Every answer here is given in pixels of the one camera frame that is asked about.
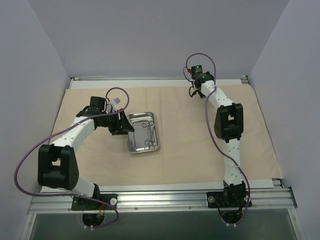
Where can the back aluminium rail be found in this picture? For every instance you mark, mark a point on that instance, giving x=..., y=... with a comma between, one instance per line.
x=114, y=78

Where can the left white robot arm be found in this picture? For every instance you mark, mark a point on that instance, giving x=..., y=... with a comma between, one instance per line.
x=57, y=164

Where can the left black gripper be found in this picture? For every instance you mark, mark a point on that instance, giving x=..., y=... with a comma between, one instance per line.
x=120, y=124

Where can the steel instrument tray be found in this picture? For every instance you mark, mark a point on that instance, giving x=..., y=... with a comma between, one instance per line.
x=136, y=139

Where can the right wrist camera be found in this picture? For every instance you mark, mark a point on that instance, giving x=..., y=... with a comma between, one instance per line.
x=196, y=72

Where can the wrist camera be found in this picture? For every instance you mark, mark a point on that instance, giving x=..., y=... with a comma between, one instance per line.
x=115, y=101
x=196, y=72

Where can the aluminium front rail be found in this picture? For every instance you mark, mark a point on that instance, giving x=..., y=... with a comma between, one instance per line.
x=168, y=201

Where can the steel surgical scissors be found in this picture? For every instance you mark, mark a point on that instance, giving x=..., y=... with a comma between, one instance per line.
x=153, y=142

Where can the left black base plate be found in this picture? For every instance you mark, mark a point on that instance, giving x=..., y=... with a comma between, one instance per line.
x=82, y=204

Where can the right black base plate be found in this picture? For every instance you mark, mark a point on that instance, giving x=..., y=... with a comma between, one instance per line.
x=219, y=199

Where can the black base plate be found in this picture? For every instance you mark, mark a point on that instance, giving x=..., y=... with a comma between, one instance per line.
x=82, y=204
x=219, y=199

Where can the beige cloth surgical kit roll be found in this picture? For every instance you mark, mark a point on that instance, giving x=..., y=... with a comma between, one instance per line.
x=186, y=151

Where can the steel forceps clamp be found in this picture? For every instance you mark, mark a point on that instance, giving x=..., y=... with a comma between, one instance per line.
x=145, y=125

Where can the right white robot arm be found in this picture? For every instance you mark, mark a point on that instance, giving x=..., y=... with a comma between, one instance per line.
x=225, y=122

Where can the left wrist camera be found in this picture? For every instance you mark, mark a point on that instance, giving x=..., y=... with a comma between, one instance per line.
x=115, y=101

